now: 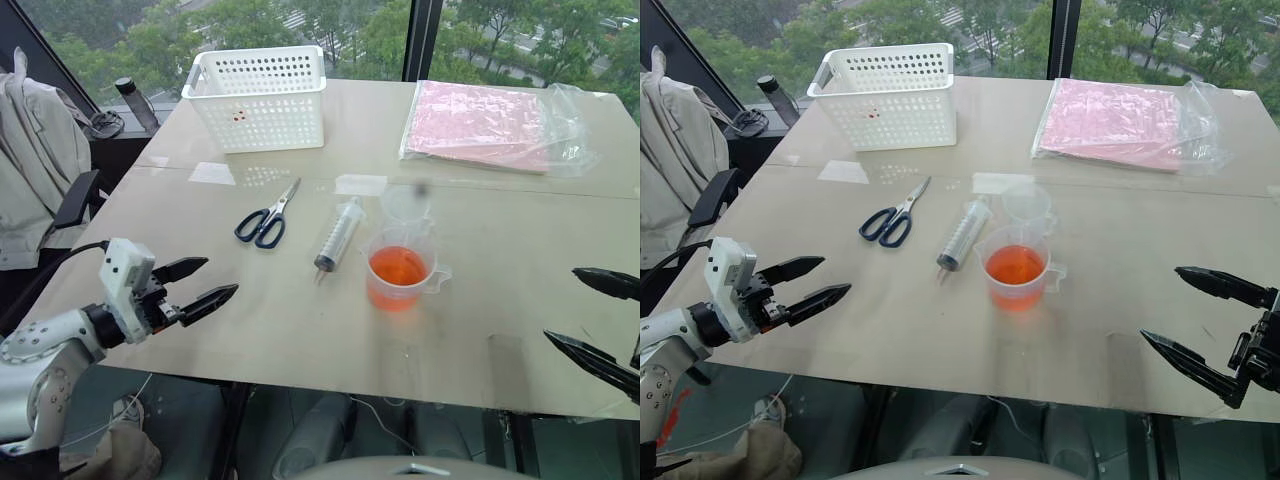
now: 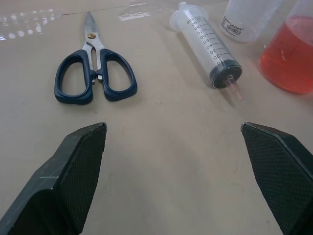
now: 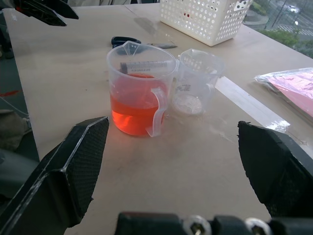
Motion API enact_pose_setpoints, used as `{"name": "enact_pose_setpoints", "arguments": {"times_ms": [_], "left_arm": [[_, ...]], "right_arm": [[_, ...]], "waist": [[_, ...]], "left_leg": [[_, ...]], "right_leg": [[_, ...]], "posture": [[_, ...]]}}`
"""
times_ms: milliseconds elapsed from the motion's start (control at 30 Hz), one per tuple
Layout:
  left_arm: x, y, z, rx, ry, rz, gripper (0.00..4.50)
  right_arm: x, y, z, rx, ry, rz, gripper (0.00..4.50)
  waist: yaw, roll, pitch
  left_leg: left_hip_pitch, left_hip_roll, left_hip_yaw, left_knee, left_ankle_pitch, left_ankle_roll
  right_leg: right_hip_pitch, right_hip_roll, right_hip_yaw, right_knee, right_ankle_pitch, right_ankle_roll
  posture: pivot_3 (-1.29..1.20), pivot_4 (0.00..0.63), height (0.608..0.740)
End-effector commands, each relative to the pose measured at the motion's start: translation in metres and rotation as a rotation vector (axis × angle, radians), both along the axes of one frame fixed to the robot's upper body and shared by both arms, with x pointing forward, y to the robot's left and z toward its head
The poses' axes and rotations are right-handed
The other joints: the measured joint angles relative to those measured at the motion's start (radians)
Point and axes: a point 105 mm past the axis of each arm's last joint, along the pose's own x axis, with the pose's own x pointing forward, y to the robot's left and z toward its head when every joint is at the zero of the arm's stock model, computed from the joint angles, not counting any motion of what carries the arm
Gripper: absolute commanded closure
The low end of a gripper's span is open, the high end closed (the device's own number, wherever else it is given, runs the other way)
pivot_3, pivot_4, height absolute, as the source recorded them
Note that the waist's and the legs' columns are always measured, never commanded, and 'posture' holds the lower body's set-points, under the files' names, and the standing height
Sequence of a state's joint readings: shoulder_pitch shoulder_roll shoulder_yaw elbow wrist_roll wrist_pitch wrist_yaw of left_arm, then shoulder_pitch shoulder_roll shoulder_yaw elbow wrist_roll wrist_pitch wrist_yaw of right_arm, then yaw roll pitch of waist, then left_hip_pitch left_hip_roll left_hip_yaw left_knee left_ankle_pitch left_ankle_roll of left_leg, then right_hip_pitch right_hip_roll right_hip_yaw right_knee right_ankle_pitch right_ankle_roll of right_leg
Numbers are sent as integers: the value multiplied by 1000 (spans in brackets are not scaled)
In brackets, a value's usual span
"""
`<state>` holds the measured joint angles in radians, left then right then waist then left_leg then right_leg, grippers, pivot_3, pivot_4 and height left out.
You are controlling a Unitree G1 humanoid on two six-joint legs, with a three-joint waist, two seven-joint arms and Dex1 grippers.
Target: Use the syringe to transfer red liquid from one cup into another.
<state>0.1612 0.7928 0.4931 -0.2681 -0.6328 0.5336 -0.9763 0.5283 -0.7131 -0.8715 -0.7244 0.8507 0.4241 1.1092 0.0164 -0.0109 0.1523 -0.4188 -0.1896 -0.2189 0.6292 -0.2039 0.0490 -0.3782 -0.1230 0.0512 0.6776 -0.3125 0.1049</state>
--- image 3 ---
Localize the white perforated plastic basket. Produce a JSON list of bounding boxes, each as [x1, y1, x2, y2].
[[159, 0, 254, 47]]

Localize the large clear cup red liquid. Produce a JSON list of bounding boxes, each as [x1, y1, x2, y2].
[[106, 41, 177, 138]]

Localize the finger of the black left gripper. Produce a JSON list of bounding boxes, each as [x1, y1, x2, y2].
[[46, 0, 80, 20], [14, 0, 67, 27]]

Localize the brown cloth bundle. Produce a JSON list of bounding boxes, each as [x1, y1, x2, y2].
[[0, 109, 32, 151]]

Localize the small clear measuring cup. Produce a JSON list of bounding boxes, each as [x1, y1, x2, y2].
[[172, 48, 225, 116]]

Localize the black handled scissors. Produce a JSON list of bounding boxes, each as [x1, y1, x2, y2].
[[111, 36, 178, 49]]

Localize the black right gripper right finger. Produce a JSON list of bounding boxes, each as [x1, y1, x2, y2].
[[237, 120, 313, 218]]

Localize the clear tape strip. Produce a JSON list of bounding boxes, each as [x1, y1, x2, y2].
[[214, 75, 291, 130]]

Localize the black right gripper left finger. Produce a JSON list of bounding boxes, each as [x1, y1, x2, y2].
[[0, 116, 110, 235]]

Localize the pink paper pack in plastic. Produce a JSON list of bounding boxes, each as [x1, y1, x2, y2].
[[253, 67, 313, 121]]

